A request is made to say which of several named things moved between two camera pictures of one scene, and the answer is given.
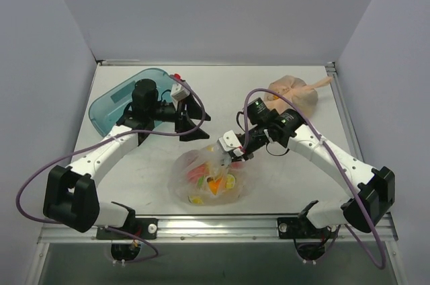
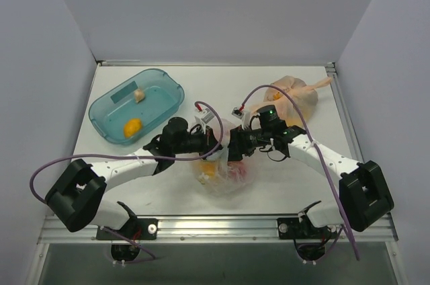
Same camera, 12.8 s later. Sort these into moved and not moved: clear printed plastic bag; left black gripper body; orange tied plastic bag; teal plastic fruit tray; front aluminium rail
Moved: left black gripper body; clear printed plastic bag
Not moved: teal plastic fruit tray; orange tied plastic bag; front aluminium rail
